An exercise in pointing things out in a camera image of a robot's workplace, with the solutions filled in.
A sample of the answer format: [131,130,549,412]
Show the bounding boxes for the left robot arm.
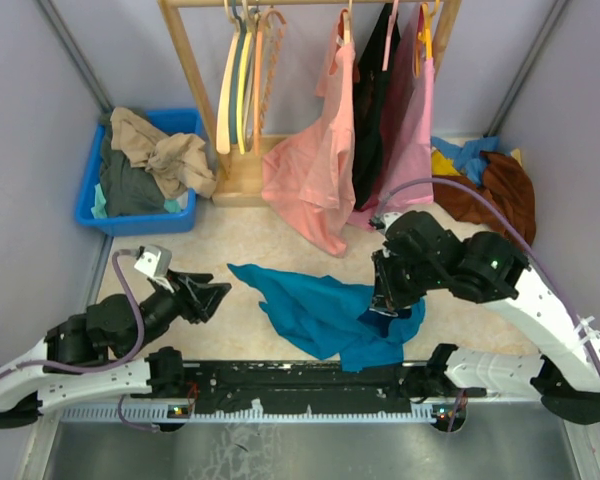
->
[0,271,231,429]

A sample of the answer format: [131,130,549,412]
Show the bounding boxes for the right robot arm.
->
[370,211,600,425]

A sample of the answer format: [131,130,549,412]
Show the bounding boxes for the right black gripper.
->
[371,246,443,310]

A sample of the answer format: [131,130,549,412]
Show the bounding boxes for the mint green cloth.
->
[91,183,189,219]

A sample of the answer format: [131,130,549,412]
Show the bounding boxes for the blue plastic bin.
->
[74,108,206,237]

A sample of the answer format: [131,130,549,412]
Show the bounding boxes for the beige t shirt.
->
[110,107,217,199]

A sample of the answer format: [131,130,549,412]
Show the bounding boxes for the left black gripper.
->
[124,268,233,358]

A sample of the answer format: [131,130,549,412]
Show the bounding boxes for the brown t shirt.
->
[433,151,536,246]

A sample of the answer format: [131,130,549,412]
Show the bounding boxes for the yellow cloth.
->
[431,149,523,176]

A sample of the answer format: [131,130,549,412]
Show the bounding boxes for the pink hanger with shirt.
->
[382,0,400,72]

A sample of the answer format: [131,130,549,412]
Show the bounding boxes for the black t shirt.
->
[352,4,400,211]

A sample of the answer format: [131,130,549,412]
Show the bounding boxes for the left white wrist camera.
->
[134,245,175,293]

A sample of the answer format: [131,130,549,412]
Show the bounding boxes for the light blue cloth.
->
[431,136,500,187]

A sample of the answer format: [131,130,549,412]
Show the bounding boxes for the salmon pink t shirt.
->
[262,27,355,257]

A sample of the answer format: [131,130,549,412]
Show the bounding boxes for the yellow hanger with shirt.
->
[412,0,441,78]

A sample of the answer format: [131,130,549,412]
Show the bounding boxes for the teal blue t shirt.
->
[228,264,426,372]

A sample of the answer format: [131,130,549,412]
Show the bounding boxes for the wooden clothes rack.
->
[158,1,462,207]

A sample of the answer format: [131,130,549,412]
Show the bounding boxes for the dark grey t shirt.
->
[99,123,167,218]

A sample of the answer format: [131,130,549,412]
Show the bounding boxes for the beige hanger with shirt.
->
[337,0,353,47]

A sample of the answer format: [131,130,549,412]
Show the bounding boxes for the orange plastic hanger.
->
[253,7,287,154]

